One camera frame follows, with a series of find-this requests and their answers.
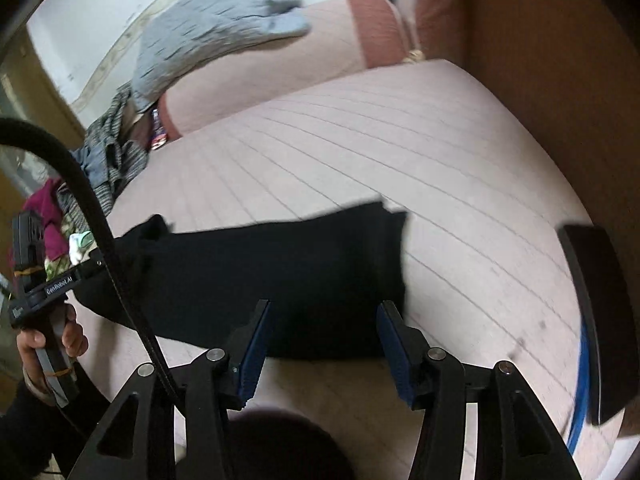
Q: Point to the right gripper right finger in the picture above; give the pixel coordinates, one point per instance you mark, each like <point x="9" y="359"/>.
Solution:
<point x="516" y="438"/>

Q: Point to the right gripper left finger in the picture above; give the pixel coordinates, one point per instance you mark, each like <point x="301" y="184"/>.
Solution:
<point x="146" y="435"/>

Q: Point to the black pants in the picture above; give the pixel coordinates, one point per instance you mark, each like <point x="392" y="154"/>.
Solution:
<point x="324" y="278"/>

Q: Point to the left hand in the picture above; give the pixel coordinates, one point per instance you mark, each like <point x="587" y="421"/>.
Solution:
<point x="74" y="342"/>

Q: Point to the green white container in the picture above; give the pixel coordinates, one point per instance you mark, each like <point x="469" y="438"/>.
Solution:
<point x="80" y="244"/>

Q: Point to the maroon garment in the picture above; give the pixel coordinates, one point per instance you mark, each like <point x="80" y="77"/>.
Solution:
<point x="45" y="203"/>

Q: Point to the checkered clothes pile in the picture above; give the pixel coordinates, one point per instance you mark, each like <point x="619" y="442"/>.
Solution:
<point x="109" y="158"/>

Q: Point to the red blue packet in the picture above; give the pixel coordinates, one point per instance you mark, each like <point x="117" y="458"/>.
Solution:
<point x="159" y="135"/>

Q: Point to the grey quilted blanket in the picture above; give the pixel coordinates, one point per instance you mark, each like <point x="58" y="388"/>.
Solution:
<point x="193" y="32"/>

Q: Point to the brown wooden headboard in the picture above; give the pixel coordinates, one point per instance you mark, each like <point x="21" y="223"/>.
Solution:
<point x="569" y="73"/>

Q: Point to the pink bolster pillow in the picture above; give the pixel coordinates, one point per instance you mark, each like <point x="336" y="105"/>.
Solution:
<point x="346" y="37"/>

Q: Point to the maroon cushion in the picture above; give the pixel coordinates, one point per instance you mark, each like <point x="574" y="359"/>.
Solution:
<point x="438" y="28"/>

